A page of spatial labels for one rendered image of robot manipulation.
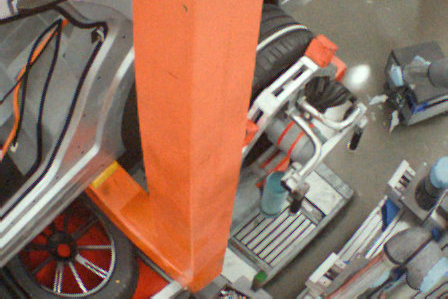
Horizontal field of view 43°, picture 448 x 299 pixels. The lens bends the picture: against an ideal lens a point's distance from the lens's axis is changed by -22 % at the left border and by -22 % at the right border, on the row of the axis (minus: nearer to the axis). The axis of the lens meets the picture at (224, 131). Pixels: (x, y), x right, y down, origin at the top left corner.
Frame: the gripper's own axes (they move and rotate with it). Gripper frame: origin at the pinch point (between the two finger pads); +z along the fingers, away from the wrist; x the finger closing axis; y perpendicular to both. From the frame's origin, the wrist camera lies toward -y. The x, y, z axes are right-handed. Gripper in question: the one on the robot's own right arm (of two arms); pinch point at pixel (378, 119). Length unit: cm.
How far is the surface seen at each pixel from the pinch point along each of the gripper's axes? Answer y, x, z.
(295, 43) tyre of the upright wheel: 18, -48, 11
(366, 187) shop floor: -67, 47, 9
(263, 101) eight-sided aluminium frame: 23, -44, 33
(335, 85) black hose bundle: 15.4, -27.6, 9.7
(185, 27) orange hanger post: 129, -86, 49
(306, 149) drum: 11.5, -19.2, 31.7
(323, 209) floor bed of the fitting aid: -58, 32, 34
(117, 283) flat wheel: -10, -26, 118
